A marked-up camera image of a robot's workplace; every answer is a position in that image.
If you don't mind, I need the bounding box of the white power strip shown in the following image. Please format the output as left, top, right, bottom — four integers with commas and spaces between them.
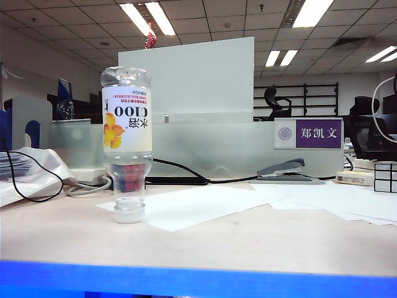
70, 167, 110, 183

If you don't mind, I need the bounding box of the large white board panel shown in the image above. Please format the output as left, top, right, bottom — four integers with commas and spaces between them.
117, 36, 255, 124

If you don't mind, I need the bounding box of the grey metal bookend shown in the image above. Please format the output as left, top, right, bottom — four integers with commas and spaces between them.
11, 94, 53, 150

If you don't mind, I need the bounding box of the black shelving rack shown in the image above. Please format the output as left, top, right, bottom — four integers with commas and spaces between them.
253, 82, 339, 118

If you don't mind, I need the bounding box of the silver mirror cube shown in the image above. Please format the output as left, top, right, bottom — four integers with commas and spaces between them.
373, 161, 397, 193

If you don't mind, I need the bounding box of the black mesh office chair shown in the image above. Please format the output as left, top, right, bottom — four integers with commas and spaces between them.
343, 95, 397, 161

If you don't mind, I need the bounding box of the frosted glass desk partition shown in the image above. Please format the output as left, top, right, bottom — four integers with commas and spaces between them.
51, 119, 344, 179

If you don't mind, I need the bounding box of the thin black cable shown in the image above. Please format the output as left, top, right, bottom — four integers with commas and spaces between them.
0, 133, 65, 202

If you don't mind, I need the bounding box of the grey power strip cable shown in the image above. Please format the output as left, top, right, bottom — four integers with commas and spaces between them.
66, 174, 112, 197

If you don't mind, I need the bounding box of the blue crystal trophy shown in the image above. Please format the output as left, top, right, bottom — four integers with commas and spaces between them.
55, 78, 75, 120

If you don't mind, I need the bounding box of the blue edge bar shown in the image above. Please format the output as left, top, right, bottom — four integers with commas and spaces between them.
0, 260, 397, 298

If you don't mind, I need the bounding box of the white plastic bag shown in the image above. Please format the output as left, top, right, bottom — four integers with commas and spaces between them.
0, 146, 76, 208

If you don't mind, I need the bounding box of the white paper sheet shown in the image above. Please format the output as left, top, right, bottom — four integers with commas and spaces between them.
270, 198, 397, 227
249, 180, 397, 222
95, 185, 288, 232

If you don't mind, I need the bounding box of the grey stapler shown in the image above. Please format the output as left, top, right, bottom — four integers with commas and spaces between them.
249, 157, 326, 185

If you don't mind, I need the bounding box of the thick black cable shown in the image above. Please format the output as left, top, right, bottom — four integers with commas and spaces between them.
145, 158, 260, 186

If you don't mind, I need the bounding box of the purple and white name plate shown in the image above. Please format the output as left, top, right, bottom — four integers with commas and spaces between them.
273, 117, 344, 150

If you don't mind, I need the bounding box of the black office chair with headrest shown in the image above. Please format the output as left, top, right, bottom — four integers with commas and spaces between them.
264, 86, 293, 121

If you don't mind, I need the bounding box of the white cable loop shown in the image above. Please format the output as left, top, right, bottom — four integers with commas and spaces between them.
372, 73, 397, 140

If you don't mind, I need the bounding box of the blue file holder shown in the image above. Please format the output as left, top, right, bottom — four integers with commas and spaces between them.
0, 108, 41, 151

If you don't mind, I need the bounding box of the clear plastic bottle cream label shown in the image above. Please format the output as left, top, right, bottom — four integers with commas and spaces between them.
100, 66, 153, 224

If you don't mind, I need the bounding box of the stack of white papers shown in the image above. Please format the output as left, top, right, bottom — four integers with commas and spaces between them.
0, 151, 32, 181

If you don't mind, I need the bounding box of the red hanging ornament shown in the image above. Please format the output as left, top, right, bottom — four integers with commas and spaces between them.
145, 22, 157, 49

